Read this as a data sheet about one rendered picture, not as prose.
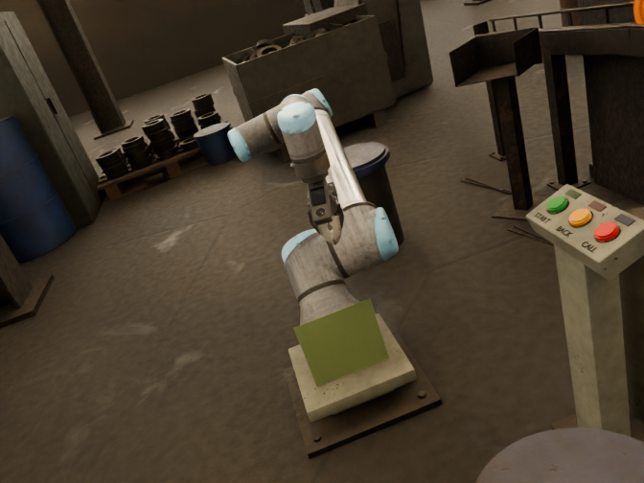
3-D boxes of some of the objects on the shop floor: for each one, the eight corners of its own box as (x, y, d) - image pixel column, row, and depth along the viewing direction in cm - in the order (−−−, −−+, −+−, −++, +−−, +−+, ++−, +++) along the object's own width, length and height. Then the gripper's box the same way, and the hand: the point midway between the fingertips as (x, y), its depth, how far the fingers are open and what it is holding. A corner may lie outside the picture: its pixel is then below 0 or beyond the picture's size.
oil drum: (84, 217, 433) (25, 105, 395) (69, 246, 380) (-2, 122, 341) (10, 243, 429) (-58, 134, 391) (-16, 278, 376) (-98, 155, 337)
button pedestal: (601, 396, 144) (579, 178, 117) (674, 465, 122) (666, 218, 96) (544, 419, 143) (509, 204, 116) (608, 494, 121) (581, 250, 95)
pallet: (231, 133, 537) (214, 88, 518) (245, 150, 465) (226, 99, 446) (109, 179, 519) (87, 134, 500) (104, 204, 447) (79, 153, 428)
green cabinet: (34, 244, 409) (-90, 35, 344) (56, 212, 472) (-47, 31, 407) (98, 221, 412) (-14, 11, 347) (110, 193, 475) (17, 10, 410)
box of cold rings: (363, 103, 485) (338, 9, 452) (402, 118, 411) (375, 7, 377) (253, 145, 472) (218, 51, 438) (271, 169, 398) (232, 57, 364)
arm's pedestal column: (309, 459, 154) (300, 439, 151) (286, 374, 190) (278, 356, 187) (442, 404, 157) (436, 382, 154) (394, 330, 193) (388, 311, 190)
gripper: (331, 159, 145) (351, 228, 155) (297, 168, 146) (319, 235, 157) (331, 173, 138) (352, 244, 148) (295, 182, 139) (319, 252, 150)
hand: (333, 241), depth 149 cm, fingers closed
